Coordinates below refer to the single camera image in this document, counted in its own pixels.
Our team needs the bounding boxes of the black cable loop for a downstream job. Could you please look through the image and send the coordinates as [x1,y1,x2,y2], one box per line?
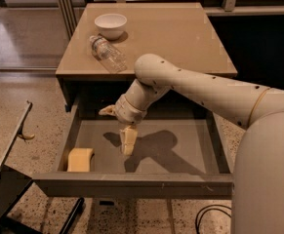
[194,204,233,234]

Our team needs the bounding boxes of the open grey top drawer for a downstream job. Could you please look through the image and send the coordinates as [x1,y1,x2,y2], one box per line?
[33,97,233,200]

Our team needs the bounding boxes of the white ceramic bowl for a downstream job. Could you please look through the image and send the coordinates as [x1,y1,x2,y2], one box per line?
[95,14,127,40]

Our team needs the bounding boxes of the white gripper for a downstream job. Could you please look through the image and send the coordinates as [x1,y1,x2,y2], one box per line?
[99,95,146,156]

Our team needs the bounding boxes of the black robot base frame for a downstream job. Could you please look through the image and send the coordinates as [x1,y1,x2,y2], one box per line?
[0,156,85,234]

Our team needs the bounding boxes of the brown glass-top cabinet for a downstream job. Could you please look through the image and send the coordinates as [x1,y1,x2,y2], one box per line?
[56,3,237,107]

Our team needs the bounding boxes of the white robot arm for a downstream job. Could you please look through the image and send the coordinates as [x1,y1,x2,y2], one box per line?
[100,54,284,234]

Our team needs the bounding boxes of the grey metal bar with hook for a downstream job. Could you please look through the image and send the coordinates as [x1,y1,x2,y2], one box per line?
[0,101,34,172]

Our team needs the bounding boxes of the yellow sponge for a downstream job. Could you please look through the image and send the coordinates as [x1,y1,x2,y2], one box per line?
[67,148,94,172]

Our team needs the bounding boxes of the clear plastic water bottle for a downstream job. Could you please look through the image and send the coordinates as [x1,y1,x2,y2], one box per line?
[89,35,127,74]

